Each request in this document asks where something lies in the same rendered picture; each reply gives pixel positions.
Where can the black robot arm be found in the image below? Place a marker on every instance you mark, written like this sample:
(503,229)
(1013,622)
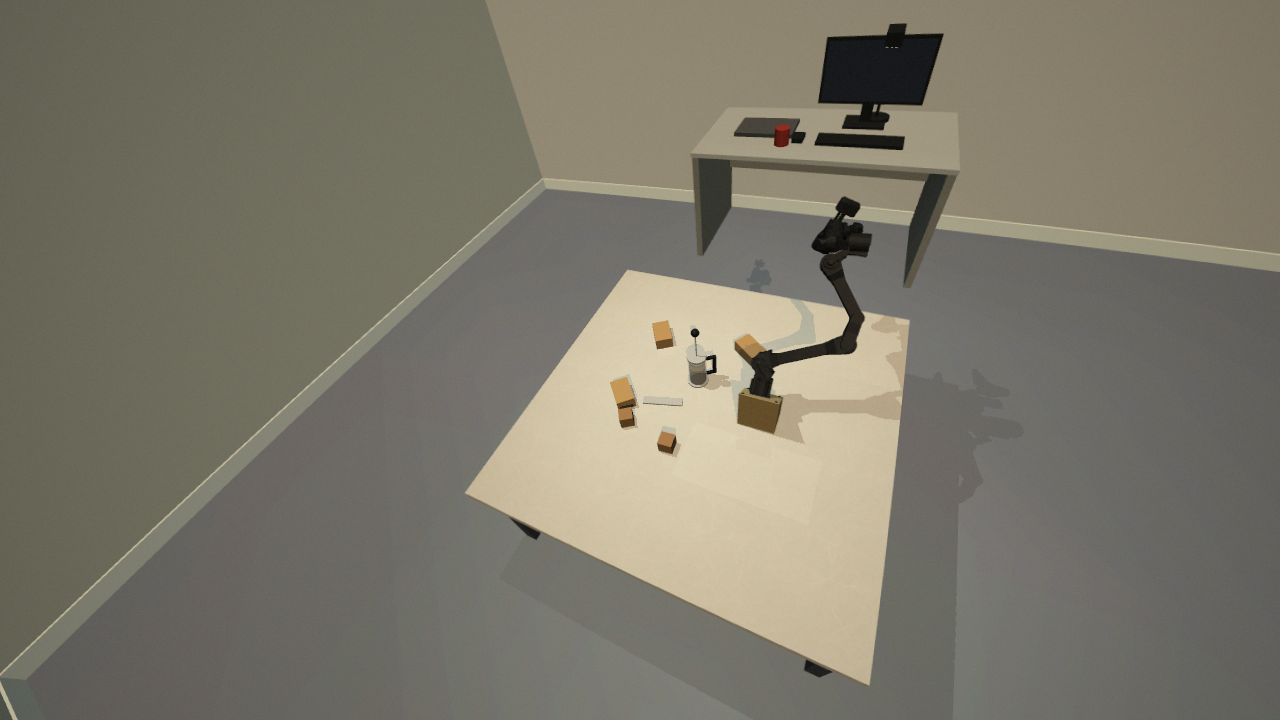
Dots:
(854,243)

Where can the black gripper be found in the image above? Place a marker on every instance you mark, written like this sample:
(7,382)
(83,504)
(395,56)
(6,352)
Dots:
(845,206)

